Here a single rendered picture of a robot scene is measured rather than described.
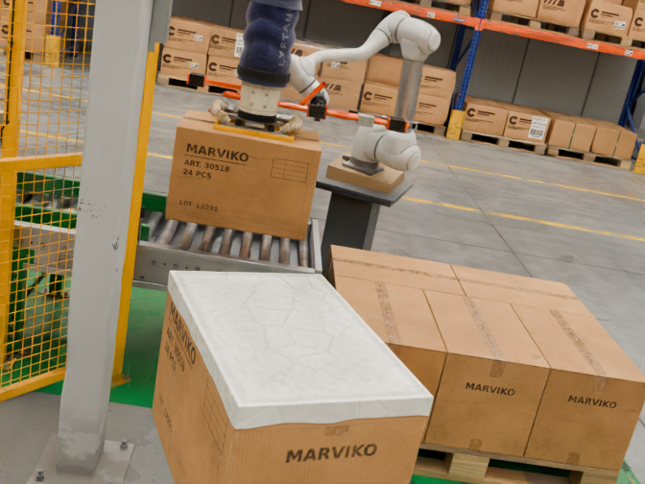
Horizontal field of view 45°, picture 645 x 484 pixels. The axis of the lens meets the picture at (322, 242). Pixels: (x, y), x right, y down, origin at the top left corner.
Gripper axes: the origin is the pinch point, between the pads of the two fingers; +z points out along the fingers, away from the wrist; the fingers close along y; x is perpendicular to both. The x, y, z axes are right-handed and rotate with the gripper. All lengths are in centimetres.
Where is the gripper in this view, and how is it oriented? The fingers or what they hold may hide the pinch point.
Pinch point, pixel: (320, 110)
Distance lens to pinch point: 339.7
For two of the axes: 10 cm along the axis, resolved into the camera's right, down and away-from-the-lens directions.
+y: -1.8, 9.3, 3.2
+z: 0.3, 3.3, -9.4
